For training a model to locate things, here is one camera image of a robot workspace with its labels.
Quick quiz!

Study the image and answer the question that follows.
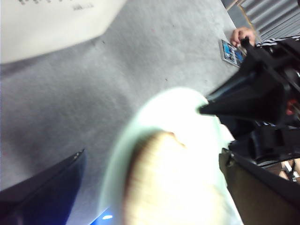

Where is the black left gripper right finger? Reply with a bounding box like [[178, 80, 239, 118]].
[[219, 147, 300, 225]]

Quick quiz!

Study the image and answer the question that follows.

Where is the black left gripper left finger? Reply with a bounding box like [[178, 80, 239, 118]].
[[0, 149, 86, 225]]

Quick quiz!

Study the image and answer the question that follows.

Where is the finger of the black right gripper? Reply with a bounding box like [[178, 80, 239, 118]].
[[198, 78, 286, 128], [205, 37, 276, 102]]

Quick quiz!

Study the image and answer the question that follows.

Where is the pale green round plate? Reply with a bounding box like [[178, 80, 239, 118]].
[[98, 86, 244, 225]]

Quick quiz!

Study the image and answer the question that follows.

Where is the large toasted bread slice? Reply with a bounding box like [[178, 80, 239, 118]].
[[124, 131, 235, 225]]

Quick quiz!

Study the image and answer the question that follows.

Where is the cream toaster with chrome top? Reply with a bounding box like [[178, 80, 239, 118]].
[[0, 0, 128, 65]]

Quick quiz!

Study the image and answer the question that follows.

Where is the person's hand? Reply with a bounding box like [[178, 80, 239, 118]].
[[230, 26, 256, 47]]

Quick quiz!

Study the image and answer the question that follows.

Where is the tablet with blue screen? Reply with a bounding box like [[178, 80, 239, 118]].
[[218, 39, 246, 68]]

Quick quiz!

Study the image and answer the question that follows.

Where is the person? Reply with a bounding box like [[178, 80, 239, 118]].
[[255, 34, 300, 49]]

